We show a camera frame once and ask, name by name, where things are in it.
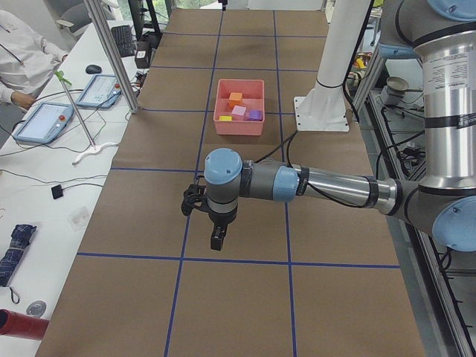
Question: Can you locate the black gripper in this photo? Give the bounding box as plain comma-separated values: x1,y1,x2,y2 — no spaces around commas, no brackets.
181,184,225,250

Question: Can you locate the orange foam block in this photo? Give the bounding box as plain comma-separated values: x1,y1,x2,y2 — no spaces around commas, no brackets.
228,92,242,109

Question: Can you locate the pink foam block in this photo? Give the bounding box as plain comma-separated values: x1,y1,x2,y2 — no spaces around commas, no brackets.
231,106,247,120

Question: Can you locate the purple foam block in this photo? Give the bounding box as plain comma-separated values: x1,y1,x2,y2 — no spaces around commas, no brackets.
248,109,263,121

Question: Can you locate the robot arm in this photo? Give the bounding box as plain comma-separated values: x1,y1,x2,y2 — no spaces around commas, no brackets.
181,1,475,251

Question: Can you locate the pink plastic bin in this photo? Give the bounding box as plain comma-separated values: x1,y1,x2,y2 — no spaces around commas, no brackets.
213,79,265,136

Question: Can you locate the black box with label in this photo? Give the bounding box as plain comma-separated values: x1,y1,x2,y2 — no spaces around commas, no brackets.
135,41,152,69

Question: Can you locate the black keyboard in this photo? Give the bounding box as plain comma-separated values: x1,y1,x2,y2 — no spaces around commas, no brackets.
111,25,135,57

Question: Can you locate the metal reacher stick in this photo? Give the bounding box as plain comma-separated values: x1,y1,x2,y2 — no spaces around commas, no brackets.
54,71,96,149

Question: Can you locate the black computer mouse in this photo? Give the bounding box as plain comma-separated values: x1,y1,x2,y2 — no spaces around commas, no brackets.
85,64,103,74

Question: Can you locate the far teach pendant tablet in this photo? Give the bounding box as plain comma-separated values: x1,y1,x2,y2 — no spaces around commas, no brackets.
76,74,121,109

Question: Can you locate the teach pendant tablet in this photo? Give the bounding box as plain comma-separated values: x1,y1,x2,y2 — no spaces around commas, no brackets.
13,103,74,144
76,74,121,109

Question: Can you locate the small black square pad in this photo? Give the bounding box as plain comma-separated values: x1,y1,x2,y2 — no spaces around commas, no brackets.
51,184,64,200

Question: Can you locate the folded blue umbrella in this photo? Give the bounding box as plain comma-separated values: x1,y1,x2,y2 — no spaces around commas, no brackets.
1,224,37,304

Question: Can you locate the near teach pendant tablet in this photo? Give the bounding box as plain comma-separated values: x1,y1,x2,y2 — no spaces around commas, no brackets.
13,103,74,144

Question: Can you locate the person in white shirt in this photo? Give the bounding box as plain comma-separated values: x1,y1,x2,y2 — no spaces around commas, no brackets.
1,10,68,110

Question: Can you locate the red cylinder bottle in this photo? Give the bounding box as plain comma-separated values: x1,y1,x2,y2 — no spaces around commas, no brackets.
0,309,49,341

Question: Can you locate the aluminium frame post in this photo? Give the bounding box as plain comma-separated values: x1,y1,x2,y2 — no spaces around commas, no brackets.
83,0,138,114

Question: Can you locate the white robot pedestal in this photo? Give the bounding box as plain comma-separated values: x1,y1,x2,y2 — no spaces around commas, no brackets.
295,0,372,132

